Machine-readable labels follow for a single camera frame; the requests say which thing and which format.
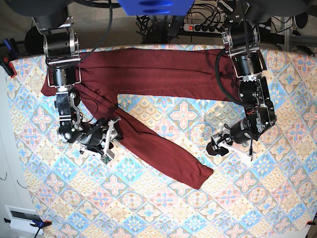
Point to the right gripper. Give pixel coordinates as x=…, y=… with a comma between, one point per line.
x=103, y=131

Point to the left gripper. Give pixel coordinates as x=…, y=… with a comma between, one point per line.
x=239, y=133

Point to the dark red t-shirt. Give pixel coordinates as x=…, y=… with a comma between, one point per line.
x=104, y=75

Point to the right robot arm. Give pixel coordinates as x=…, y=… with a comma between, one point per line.
x=61, y=49

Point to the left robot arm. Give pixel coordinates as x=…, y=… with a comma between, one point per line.
x=241, y=39

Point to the patterned tile tablecloth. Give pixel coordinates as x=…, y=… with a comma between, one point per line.
x=126, y=198

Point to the blue orange clamp lower left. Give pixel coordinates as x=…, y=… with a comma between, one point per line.
x=40, y=223

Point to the blue orange clamp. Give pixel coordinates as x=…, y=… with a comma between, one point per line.
x=40, y=223
x=12, y=53

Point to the orange clamp lower right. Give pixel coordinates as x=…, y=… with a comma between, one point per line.
x=311, y=223

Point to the blue orange clamp upper left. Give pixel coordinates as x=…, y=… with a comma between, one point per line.
x=12, y=53

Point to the white power strip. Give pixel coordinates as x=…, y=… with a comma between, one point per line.
x=201, y=28

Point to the white wall outlet box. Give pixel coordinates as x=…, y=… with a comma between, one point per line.
x=21, y=219

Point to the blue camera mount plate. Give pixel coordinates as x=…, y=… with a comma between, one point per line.
x=156, y=7

